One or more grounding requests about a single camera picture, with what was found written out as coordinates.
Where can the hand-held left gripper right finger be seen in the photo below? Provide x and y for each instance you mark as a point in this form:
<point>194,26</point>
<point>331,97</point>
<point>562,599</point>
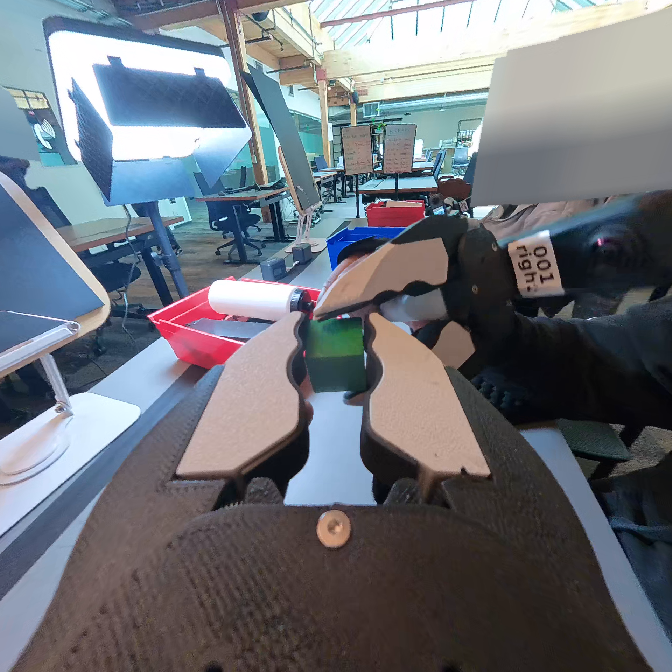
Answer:
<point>420,414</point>

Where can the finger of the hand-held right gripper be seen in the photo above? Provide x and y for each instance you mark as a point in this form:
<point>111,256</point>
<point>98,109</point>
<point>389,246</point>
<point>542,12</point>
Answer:
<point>388,273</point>
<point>454,344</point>

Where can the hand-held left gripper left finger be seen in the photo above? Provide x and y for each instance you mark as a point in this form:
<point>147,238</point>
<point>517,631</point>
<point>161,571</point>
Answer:
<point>246,414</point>

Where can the dark metal plate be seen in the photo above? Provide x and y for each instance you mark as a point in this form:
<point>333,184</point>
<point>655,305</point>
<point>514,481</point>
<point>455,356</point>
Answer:
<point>225,329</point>

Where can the red plastic bin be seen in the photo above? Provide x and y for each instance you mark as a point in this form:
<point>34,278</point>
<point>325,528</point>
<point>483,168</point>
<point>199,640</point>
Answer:
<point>393,215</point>
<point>183,341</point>

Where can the small green block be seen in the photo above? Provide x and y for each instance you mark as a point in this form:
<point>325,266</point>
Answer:
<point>336,357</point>

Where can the black hand-held device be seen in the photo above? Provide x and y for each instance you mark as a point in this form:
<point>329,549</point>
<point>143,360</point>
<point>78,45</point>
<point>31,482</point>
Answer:
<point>449,203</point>

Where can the person's right hand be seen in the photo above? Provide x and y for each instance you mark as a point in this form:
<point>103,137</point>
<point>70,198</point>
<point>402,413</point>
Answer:
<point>344,267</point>

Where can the blue plastic bin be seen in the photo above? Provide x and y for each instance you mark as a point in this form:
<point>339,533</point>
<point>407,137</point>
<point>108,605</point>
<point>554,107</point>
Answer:
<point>346,241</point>

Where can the black padded chair armrest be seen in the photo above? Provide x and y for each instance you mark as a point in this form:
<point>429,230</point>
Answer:
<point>501,393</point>

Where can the small grey box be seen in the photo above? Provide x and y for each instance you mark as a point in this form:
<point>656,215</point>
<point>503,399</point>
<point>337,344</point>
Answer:
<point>273,269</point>
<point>303,254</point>

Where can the wooden board stand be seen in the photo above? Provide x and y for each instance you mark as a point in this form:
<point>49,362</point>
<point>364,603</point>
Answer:
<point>309,231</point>

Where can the white bottle black cap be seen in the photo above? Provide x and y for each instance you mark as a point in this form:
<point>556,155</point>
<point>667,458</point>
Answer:
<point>246,299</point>

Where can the rolling whiteboard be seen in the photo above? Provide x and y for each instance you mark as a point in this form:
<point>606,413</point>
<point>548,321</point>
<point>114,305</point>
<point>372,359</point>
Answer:
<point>399,148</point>
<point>357,149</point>

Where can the wooden office desk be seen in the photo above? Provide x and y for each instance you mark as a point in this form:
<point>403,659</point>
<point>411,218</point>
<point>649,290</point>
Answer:
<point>115,231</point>
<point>241,195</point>

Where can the black office chair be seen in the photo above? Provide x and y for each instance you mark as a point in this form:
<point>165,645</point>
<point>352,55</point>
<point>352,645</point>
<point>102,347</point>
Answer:
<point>231,215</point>

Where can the dark green chair seat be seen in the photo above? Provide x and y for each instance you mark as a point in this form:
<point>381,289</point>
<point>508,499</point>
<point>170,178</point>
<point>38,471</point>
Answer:
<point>593,441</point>

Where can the black flag panel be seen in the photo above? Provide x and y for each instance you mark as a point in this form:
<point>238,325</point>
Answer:
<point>283,136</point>

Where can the black light stand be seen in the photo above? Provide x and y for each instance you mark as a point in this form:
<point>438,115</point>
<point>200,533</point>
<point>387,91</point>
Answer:
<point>162,246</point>

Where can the studio light panel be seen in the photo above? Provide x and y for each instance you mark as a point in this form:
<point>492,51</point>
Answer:
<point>152,147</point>

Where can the wall poster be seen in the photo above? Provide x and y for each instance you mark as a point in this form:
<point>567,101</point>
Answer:
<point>50,131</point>

